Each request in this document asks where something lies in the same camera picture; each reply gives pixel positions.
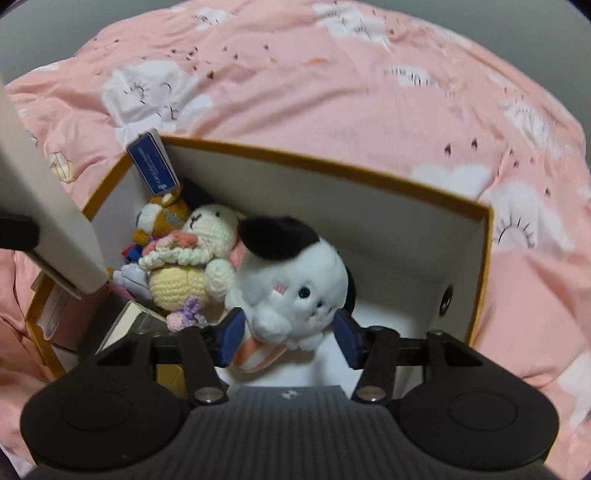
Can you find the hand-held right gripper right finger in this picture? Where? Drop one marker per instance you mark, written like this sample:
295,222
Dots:
348,339

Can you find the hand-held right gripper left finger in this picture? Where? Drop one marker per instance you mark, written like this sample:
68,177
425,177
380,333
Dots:
231,337

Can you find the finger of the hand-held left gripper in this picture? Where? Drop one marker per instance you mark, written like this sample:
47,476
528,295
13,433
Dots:
18,233

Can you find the white carton box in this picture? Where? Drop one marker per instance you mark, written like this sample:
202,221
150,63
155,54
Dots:
51,207

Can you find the crochet bunny with flowers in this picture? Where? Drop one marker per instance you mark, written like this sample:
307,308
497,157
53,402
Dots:
184,277

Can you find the black and white plush dog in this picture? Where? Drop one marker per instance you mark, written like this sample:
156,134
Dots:
295,272

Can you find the orange cardboard box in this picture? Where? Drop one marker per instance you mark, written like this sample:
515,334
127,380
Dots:
392,240

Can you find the orange plush with blue hat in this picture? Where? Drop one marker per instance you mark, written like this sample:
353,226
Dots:
161,217

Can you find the dark blue card pack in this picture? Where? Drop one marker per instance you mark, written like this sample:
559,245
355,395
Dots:
153,161

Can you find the pink cloud print blanket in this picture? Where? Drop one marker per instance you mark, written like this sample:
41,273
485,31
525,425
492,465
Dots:
323,83

